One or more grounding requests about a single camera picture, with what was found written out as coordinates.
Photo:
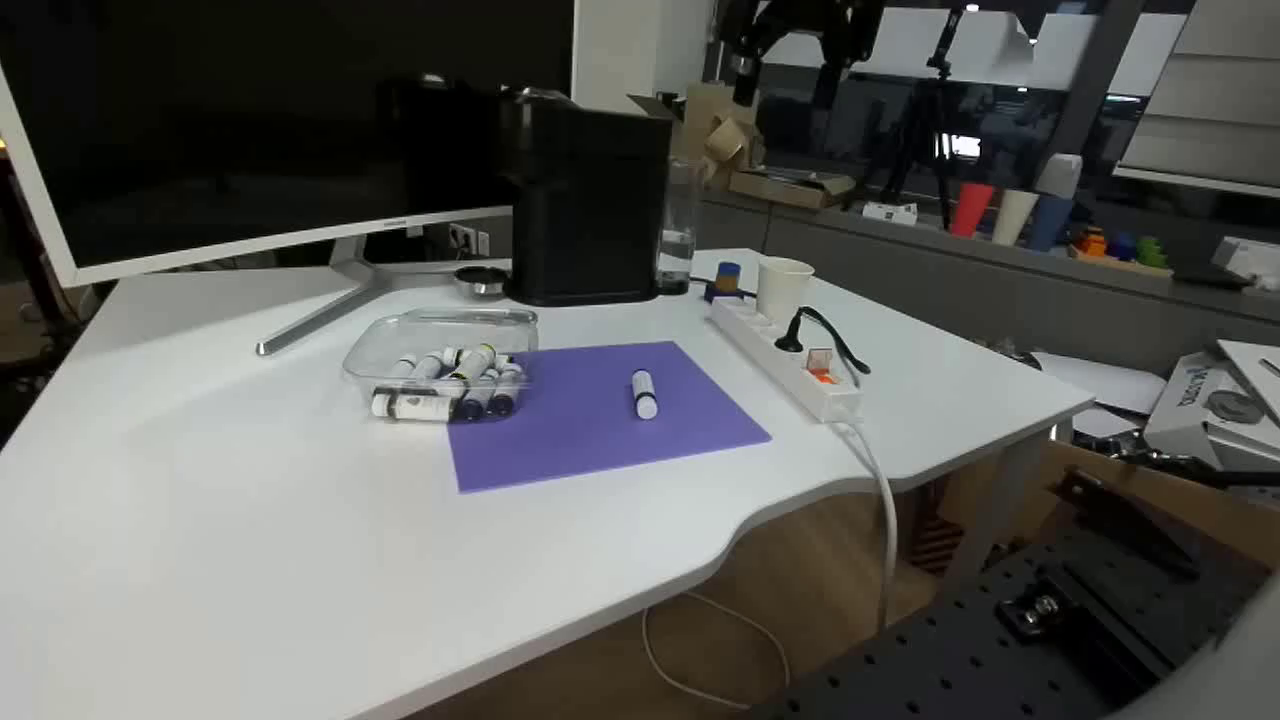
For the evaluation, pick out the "white power strip red switch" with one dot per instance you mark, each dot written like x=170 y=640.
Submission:
x=775 y=354

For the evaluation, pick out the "white marker purple cap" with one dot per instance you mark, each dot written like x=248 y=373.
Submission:
x=647 y=394

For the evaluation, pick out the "purple mat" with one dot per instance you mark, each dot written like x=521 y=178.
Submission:
x=573 y=432

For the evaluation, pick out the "small blue object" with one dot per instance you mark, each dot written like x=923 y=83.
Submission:
x=729 y=278

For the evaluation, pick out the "clear plastic water container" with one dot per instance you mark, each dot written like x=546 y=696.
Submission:
x=681 y=225

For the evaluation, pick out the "white paper cup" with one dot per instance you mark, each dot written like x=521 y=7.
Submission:
x=787 y=285

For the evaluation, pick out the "black coffee machine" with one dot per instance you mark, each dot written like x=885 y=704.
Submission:
x=587 y=200

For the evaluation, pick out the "small round dark dish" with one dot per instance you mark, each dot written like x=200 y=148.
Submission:
x=481 y=283

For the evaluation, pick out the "cardboard box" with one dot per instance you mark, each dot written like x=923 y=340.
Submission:
x=706 y=134

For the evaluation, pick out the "clear plastic bowl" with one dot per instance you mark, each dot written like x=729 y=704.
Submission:
x=403 y=337

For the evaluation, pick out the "white monitor stand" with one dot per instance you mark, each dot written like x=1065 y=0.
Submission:
x=325 y=307

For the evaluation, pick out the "grey cabinet counter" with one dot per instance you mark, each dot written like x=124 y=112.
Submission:
x=986 y=292

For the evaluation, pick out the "red plastic cup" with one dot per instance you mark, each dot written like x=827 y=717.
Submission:
x=972 y=208

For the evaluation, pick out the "cream plastic cup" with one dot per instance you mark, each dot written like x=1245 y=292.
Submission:
x=1014 y=216

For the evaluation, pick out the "white curved computer monitor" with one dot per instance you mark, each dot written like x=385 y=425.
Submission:
x=264 y=134

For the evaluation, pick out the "black perforated breadboard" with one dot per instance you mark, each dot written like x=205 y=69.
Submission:
x=986 y=652

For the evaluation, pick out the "orange toy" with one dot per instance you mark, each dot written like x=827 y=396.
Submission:
x=1093 y=240

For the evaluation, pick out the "blue toy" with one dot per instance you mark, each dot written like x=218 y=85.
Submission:
x=1125 y=244

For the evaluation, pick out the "green toy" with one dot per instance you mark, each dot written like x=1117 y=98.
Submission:
x=1155 y=251

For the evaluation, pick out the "stack of printed papers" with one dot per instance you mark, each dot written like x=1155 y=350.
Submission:
x=1223 y=400

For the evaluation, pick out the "black camera tripod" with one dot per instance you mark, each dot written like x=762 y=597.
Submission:
x=940 y=121

